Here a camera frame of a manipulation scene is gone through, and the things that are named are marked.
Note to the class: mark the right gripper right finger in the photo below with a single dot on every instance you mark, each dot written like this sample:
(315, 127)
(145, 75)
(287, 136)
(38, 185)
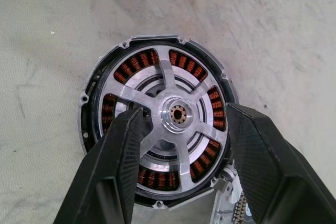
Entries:
(275, 176)

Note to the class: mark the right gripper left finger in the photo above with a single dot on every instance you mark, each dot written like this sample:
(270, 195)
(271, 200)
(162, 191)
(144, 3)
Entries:
(105, 169)

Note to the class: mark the motor stator housing copper coils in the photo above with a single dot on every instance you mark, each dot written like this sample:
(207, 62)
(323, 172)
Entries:
(157, 37)

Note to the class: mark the grey spoked motor rotor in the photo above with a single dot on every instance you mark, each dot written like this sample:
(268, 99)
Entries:
(168, 77)

